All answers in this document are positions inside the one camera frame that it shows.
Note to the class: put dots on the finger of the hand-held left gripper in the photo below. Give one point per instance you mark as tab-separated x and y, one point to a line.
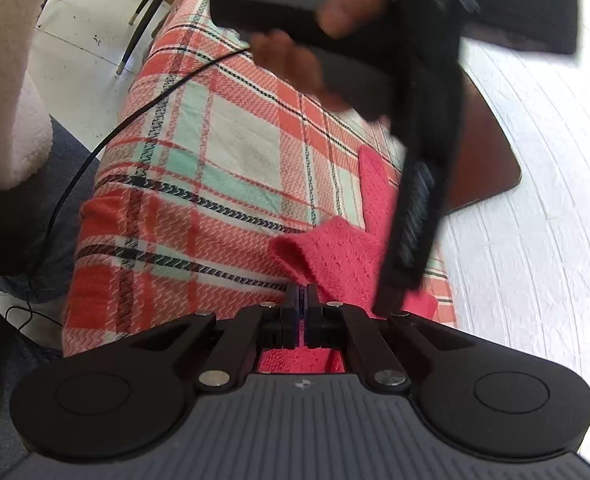
410	230

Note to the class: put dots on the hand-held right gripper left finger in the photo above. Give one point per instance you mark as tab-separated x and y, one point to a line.
287	320

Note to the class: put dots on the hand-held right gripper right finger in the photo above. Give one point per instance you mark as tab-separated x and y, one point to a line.
317	320

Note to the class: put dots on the red knitted sweater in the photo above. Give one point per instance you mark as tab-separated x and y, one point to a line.
340	255

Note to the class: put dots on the person's left hand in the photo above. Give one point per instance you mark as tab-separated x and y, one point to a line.
355	5

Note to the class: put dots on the brown padded headboard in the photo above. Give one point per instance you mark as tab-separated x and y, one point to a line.
485	160

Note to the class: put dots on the plaid bed blanket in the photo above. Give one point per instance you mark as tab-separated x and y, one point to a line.
215	170

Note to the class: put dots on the grey pants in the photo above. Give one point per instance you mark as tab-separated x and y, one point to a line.
70	240

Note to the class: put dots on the white fleece jacket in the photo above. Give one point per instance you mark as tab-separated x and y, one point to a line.
5	85

